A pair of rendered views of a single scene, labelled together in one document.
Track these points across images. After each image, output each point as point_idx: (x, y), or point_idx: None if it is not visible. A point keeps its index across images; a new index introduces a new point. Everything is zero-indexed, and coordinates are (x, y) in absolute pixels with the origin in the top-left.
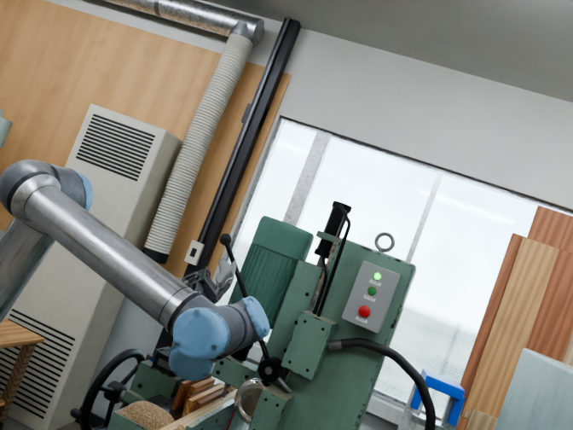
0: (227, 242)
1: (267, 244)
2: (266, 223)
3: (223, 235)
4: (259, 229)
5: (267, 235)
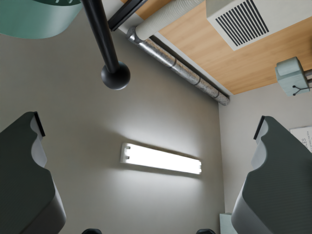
0: (108, 77)
1: (16, 1)
2: (35, 34)
3: (113, 89)
4: (57, 25)
5: (23, 19)
